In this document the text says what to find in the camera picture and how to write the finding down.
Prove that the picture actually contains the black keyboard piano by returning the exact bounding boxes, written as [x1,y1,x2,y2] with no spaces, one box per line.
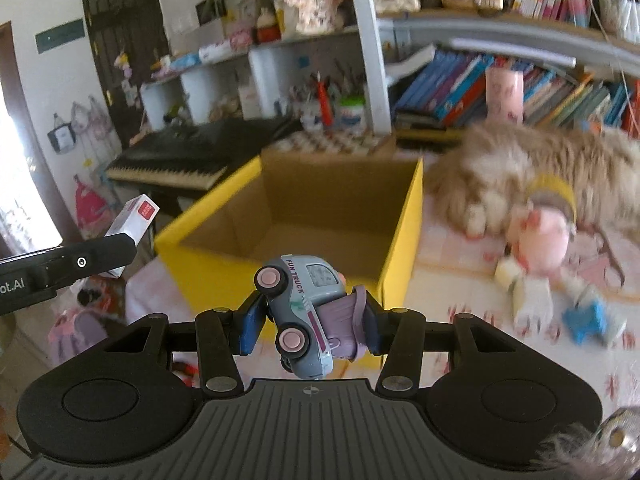
[105,117,302,195]

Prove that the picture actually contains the blue white toy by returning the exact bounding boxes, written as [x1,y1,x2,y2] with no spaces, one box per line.
[562,297,628,347]

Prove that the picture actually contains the yellow tape roll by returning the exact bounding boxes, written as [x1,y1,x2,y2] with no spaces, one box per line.
[527,172,579,226]

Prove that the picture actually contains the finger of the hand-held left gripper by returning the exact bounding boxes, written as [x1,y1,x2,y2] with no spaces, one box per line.
[46,232,138,289]

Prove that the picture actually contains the grey-blue toy truck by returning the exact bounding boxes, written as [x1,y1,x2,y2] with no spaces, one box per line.
[253,255,372,380]

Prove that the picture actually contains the white desk bookshelf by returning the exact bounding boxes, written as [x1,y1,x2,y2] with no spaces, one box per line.
[140,0,640,142]

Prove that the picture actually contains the small white red carton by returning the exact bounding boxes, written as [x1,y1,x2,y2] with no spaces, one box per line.
[102,194,161,281]

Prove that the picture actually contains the yellow cardboard box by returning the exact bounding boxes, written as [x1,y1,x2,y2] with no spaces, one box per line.
[154,147,425,368]

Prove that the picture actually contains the wooden chessboard box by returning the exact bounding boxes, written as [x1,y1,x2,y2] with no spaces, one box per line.
[262,130,399,162]

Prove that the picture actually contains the grey fluffy fur trim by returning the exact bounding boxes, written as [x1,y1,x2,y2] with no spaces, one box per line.
[532,407,640,480]

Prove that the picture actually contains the pink printed cup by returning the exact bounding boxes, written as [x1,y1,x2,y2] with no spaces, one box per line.
[485,67,525,124]

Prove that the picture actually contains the fluffy cream cat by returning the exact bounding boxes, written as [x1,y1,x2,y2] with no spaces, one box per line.
[430,122,640,242]

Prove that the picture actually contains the white pen holder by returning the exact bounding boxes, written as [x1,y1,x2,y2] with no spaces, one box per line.
[299,72,334,133]

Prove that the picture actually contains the pink printed desk mat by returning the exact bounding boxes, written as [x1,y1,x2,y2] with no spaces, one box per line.
[125,200,640,413]

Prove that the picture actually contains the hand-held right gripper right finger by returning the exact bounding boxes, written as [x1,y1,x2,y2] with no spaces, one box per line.
[355,285,521,397]

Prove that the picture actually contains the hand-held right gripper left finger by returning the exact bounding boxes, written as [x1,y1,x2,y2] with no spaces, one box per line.
[102,292,273,396]

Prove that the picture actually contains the dark wooden door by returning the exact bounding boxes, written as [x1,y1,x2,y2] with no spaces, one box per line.
[82,0,172,147]

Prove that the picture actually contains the green wall sign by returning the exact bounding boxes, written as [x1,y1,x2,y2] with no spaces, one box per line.
[35,19,85,55]

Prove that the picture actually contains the white desk lamp bar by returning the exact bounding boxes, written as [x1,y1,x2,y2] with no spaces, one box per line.
[451,36,577,69]

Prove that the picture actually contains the pink plush toy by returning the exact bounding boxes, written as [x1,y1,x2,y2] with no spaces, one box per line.
[502,202,576,273]

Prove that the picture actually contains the white jar green lid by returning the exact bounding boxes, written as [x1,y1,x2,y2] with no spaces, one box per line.
[334,95,369,136]

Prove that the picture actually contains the cream white toy block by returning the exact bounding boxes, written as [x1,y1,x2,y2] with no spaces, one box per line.
[494,257,554,332]

